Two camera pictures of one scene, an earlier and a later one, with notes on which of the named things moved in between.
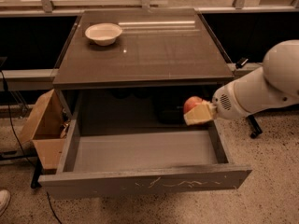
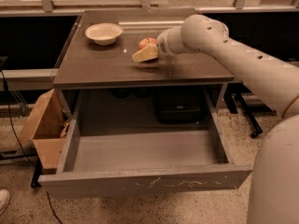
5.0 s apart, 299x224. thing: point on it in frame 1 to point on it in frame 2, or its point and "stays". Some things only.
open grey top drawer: x=98 y=161 stays
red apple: x=191 y=102 to x=146 y=41
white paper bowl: x=104 y=34 stays
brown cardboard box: x=47 y=129 stays
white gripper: x=223 y=103 to x=162 y=45
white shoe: x=5 y=200 stays
